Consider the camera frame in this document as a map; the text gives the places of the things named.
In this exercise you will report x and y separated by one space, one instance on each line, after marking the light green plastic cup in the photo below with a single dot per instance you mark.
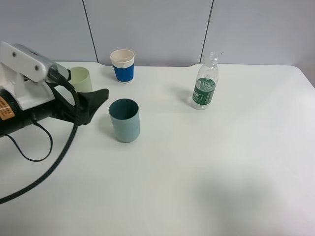
80 79

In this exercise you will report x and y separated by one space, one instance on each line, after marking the clear green-label water bottle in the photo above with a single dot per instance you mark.
206 81

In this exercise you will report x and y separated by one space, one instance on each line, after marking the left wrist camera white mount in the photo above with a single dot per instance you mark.
24 74

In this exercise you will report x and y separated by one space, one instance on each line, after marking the blue white paper cup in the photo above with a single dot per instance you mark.
123 64

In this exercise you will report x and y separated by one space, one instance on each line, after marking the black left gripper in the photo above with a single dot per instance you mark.
48 102

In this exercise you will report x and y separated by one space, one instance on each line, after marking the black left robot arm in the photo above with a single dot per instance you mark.
12 118

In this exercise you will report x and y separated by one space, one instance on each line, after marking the teal plastic cup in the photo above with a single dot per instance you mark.
124 114

